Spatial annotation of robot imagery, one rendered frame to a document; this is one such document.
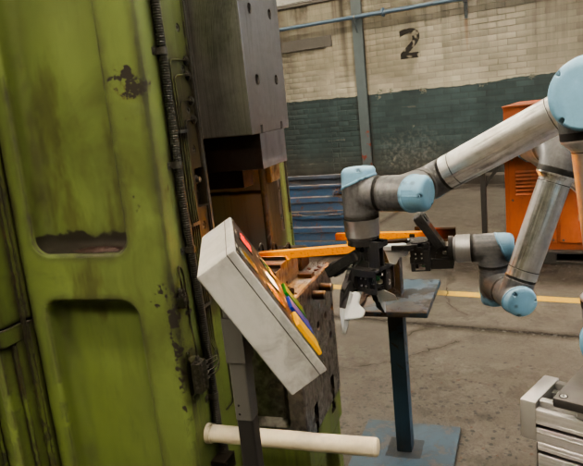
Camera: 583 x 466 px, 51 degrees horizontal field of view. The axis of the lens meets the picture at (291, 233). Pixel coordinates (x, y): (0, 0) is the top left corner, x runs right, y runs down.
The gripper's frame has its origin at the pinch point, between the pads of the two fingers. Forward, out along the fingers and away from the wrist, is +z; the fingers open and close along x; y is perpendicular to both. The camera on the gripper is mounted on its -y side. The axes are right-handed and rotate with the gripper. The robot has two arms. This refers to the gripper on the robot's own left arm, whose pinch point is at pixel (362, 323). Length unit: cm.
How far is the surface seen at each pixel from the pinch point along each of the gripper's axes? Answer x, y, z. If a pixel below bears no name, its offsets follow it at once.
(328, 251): 25.7, -30.6, -7.8
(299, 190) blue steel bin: 308, -304, 28
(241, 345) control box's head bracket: -28.7, -8.6, -3.5
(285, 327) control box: -32.1, 8.2, -11.5
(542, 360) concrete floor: 195, -37, 93
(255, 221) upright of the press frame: 34, -69, -12
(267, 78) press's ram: 20, -42, -58
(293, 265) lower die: 25, -44, -2
